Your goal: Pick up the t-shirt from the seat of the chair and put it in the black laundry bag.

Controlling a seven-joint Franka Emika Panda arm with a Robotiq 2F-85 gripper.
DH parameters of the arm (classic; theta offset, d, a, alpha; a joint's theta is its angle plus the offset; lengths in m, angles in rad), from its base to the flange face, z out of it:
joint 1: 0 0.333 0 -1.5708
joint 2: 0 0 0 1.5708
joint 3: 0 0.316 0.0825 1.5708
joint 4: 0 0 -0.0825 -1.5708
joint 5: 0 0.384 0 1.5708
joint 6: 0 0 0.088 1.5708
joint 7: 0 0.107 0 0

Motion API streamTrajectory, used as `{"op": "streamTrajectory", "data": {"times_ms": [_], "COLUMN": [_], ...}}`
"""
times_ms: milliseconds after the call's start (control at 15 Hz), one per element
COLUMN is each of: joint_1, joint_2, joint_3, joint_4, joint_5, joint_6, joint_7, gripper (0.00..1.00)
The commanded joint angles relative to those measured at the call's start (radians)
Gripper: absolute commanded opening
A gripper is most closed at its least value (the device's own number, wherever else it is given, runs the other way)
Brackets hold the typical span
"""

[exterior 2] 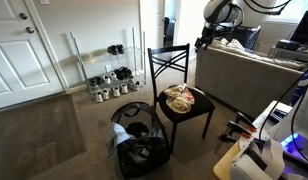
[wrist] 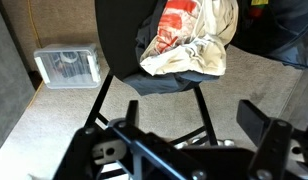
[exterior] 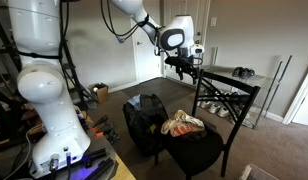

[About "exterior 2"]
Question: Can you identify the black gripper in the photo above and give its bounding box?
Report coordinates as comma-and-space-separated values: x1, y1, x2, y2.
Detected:
194, 23, 226, 53

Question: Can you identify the black metal chair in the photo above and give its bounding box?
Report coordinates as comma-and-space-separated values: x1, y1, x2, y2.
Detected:
147, 43, 217, 155

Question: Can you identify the black mesh laundry bag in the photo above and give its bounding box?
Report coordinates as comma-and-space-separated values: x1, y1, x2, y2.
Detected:
110, 101, 172, 180

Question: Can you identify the white patterned pillow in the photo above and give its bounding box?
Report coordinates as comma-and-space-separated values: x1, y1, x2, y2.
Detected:
220, 37, 246, 52

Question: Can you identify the dark blue pillow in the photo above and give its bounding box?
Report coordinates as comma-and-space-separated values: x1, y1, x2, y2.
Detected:
231, 25, 262, 51

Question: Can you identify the grey fabric sofa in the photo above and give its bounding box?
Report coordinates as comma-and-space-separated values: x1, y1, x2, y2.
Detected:
194, 38, 308, 119

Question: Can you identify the black shoe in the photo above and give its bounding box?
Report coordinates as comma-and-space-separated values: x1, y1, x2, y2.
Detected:
114, 68, 126, 80
107, 44, 119, 56
122, 66, 134, 79
115, 44, 126, 55

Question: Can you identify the black box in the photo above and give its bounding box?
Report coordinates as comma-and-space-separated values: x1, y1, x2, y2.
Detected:
276, 39, 301, 52

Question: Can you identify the metal side table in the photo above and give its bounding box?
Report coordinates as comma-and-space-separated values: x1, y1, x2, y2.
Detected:
267, 43, 308, 64

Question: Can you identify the bright window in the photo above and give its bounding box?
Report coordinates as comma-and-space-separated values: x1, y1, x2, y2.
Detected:
263, 0, 308, 25

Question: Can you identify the black laptop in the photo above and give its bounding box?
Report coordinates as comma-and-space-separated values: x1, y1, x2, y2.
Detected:
289, 9, 308, 47

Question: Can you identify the white panelled entry door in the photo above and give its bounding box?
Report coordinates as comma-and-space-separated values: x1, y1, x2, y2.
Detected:
0, 0, 67, 112

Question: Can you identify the white door with frame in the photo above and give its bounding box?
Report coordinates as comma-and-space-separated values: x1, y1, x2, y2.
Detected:
138, 0, 167, 51

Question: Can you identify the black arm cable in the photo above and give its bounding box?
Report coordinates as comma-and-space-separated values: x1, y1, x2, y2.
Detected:
242, 0, 292, 16

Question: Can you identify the black clamp with orange handle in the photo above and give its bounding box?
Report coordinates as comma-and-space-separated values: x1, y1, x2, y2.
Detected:
234, 110, 258, 133
225, 120, 253, 139

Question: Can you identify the metal wire shoe rack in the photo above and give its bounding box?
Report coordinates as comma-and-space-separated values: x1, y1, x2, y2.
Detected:
69, 27, 148, 102

